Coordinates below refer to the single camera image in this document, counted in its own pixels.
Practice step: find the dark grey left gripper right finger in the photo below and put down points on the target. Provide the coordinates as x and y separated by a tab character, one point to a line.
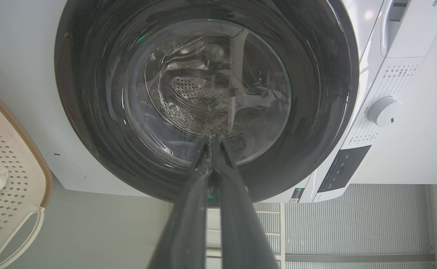
240	224

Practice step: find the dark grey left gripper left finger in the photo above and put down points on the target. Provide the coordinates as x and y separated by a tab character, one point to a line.
184	220

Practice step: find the beige perforated laundry basket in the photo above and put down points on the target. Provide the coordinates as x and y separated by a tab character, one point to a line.
11	179

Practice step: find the grey ribbed window blind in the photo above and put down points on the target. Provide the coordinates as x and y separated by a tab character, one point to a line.
352	228

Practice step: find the black washer display panel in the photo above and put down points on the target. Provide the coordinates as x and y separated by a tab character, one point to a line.
343	169

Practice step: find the round black washing machine door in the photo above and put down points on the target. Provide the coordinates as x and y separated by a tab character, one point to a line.
203	93

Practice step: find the white round control knob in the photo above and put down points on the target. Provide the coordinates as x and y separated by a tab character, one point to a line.
384	111

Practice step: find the white front-load washing machine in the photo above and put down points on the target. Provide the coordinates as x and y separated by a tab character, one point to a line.
390	112

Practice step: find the white detergent drawer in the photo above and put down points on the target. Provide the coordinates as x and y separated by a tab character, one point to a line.
412	26

